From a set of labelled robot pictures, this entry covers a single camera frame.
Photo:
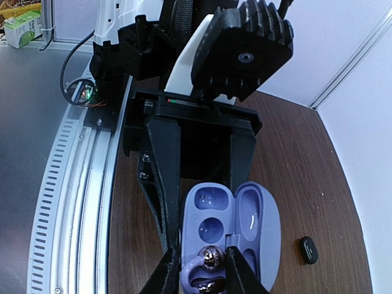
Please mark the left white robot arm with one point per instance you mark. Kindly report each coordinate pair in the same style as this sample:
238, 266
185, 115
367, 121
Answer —
146, 49

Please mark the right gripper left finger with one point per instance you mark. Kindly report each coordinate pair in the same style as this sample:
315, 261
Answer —
165, 278

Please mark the blue oval case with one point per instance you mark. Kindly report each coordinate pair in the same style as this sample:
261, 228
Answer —
247, 219

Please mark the black earbud charging case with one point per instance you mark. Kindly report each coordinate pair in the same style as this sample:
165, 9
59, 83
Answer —
308, 250

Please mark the green white carton box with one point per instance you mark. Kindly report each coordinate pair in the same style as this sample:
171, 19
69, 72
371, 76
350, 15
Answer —
21, 30

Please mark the perforated grey floor panel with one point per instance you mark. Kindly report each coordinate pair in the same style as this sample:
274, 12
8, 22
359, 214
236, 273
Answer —
35, 139

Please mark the left circuit board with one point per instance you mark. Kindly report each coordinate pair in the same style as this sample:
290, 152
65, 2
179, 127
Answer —
82, 92

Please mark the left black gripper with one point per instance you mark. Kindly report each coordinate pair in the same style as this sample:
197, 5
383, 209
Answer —
212, 141

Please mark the front aluminium rail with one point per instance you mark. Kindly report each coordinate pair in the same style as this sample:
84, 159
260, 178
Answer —
70, 233

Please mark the left aluminium frame post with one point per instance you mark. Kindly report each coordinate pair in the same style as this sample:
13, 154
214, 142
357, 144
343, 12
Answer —
367, 45

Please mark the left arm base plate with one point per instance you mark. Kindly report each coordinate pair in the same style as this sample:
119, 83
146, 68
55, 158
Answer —
103, 117

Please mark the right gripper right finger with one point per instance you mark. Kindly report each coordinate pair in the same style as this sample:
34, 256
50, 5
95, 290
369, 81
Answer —
240, 279

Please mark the small purple earpiece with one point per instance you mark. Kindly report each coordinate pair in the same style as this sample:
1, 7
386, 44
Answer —
209, 285
210, 259

